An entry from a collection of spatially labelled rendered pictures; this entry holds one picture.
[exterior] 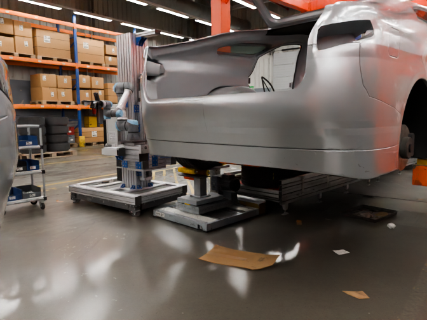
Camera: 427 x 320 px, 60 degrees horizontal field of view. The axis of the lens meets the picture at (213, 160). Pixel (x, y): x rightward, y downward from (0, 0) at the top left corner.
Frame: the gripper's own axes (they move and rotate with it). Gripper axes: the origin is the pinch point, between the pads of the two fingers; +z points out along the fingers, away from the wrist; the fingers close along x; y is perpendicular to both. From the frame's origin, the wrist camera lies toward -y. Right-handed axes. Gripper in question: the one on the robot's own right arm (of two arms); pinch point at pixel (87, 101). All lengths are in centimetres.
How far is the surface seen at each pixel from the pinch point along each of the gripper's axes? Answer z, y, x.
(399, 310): 72, 85, -290
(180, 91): 1, -20, -102
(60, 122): -485, 101, 516
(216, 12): -116, -113, -76
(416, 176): -36, 25, -298
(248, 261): 40, 97, -193
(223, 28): -117, -95, -86
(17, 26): -577, -159, 795
